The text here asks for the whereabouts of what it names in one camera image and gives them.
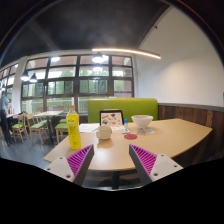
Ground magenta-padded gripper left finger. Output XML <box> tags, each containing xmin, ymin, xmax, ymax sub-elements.
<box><xmin>43</xmin><ymin>143</ymin><xmax>95</xmax><ymax>187</ymax></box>

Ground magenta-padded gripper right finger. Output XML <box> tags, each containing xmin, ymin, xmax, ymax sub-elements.
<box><xmin>128</xmin><ymin>143</ymin><xmax>184</xmax><ymax>186</ymax></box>

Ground yellow drink bottle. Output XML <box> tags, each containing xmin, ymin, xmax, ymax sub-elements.
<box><xmin>65</xmin><ymin>105</ymin><xmax>82</xmax><ymax>150</ymax></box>

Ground wooden chairs with green seats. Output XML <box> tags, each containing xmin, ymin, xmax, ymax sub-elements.
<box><xmin>11</xmin><ymin>113</ymin><xmax>69</xmax><ymax>145</ymax></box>

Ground flat round red coaster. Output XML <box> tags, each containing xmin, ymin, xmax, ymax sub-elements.
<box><xmin>123</xmin><ymin>133</ymin><xmax>138</xmax><ymax>141</ymax></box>

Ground white paper sheets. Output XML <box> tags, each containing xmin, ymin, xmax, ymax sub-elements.
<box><xmin>78</xmin><ymin>123</ymin><xmax>101</xmax><ymax>133</ymax></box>

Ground white ceramic bowl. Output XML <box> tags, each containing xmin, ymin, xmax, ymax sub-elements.
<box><xmin>130</xmin><ymin>114</ymin><xmax>154</xmax><ymax>130</ymax></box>

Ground light wooden dining table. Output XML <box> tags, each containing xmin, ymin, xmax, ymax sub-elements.
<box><xmin>33</xmin><ymin>110</ymin><xmax>64</xmax><ymax>144</ymax></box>

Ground green upholstered bench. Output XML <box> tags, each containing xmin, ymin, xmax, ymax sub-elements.
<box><xmin>87</xmin><ymin>97</ymin><xmax>159</xmax><ymax>124</ymax></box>

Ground person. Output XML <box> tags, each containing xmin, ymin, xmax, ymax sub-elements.
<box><xmin>0</xmin><ymin>91</ymin><xmax>13</xmax><ymax>147</ymax></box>

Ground black pendant lamps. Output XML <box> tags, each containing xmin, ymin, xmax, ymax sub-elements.
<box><xmin>20</xmin><ymin>51</ymin><xmax>106</xmax><ymax>84</ymax></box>

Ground long curved ceiling light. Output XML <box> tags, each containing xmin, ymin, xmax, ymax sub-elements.
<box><xmin>91</xmin><ymin>47</ymin><xmax>162</xmax><ymax>60</ymax></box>

